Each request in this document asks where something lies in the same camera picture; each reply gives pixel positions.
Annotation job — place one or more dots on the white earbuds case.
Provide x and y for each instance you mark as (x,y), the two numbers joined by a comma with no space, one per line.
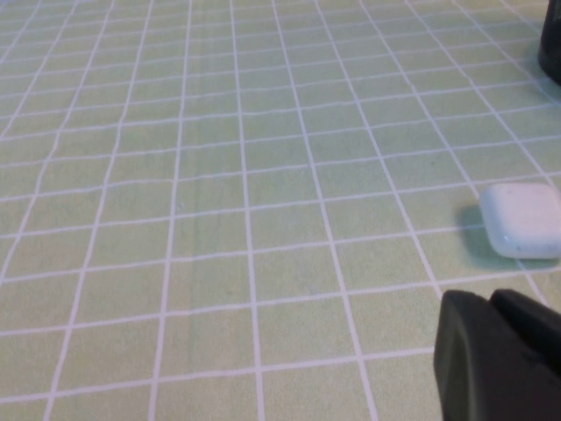
(521,219)

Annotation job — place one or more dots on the black mesh wastebasket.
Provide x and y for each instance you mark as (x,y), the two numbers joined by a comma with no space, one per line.
(552,44)

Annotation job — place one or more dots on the green checked tablecloth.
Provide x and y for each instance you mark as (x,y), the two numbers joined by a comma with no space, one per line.
(219,175)

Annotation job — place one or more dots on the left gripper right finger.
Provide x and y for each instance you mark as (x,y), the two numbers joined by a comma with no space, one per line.
(530,324)

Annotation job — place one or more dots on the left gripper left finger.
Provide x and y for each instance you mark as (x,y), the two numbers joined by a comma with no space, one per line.
(473,359)

